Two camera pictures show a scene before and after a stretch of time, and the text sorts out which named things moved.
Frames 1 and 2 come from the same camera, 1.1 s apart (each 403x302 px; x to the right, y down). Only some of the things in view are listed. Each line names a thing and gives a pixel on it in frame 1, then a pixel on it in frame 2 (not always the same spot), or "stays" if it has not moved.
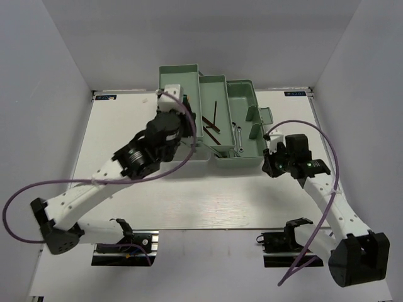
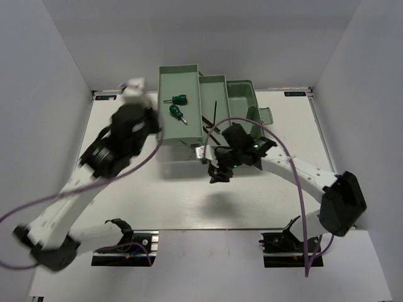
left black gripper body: x=186 y=130 -> x=150 y=126
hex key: x=214 y=116 stays
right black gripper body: x=279 y=162 -> x=223 y=168
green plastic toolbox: x=229 y=126 stays
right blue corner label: x=295 y=94 stays
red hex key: x=211 y=136 stays
